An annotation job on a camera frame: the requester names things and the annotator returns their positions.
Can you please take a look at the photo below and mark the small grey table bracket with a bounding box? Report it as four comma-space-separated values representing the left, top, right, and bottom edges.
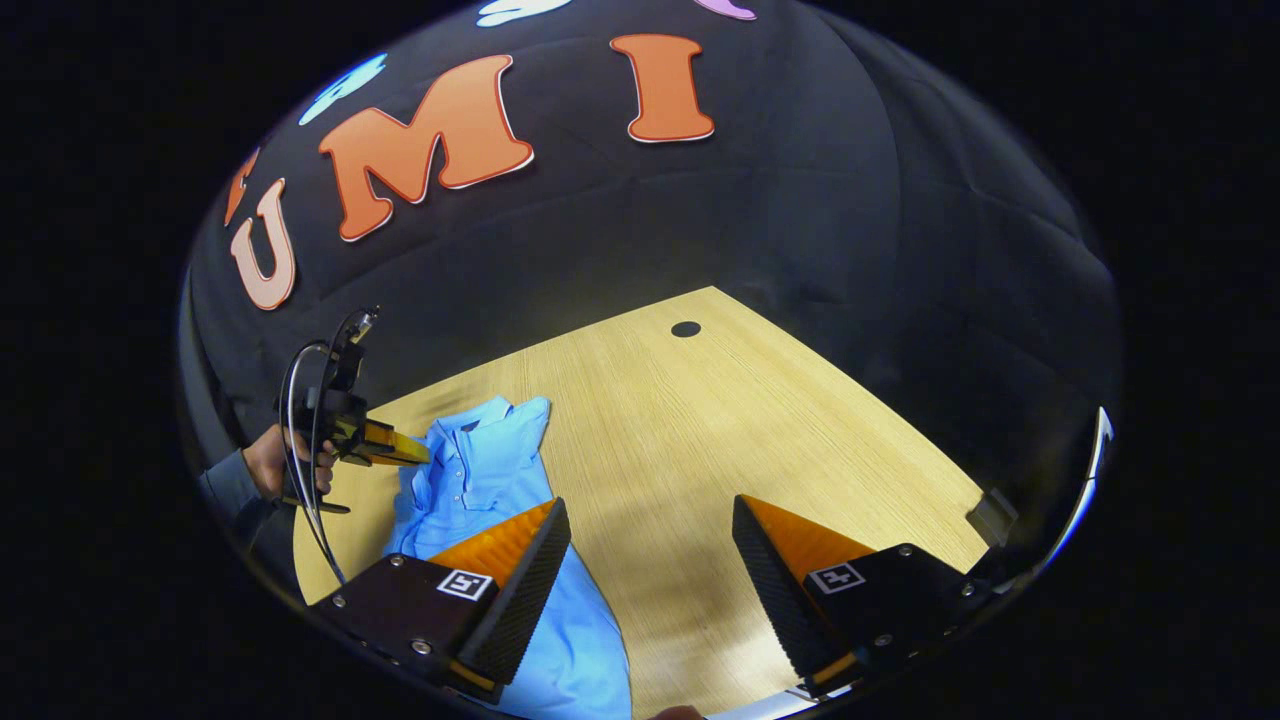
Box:
966, 488, 1021, 549

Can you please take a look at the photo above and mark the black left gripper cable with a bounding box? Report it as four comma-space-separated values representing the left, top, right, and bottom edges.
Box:
278, 338, 353, 586

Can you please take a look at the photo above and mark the light blue T-shirt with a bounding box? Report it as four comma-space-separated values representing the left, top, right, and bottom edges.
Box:
383, 395, 634, 720

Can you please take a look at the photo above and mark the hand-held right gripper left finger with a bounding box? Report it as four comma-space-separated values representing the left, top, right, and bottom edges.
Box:
310, 497, 573, 705

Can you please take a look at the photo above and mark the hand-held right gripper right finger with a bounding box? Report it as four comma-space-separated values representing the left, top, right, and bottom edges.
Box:
732, 494, 1002, 700

